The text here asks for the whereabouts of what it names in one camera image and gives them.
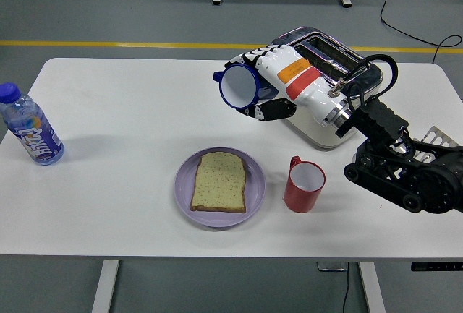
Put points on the cream and chrome toaster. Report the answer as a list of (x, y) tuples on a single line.
[(311, 128)]

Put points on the metal toast rack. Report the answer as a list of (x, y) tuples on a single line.
[(436, 131)]

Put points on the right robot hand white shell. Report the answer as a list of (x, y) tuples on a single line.
[(307, 85)]

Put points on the grey bracket under table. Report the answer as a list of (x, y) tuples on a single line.
[(331, 266)]

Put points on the black table control panel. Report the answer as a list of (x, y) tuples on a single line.
[(434, 266)]

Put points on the plastic bottle blue label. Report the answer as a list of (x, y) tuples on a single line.
[(36, 136)]

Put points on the red enamel cup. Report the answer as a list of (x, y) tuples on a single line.
[(300, 201)]

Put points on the bread slice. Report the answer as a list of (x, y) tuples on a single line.
[(218, 183)]

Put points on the purple round plate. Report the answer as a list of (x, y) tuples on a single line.
[(184, 190)]

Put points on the blue enamel cup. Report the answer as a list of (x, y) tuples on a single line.
[(237, 85)]

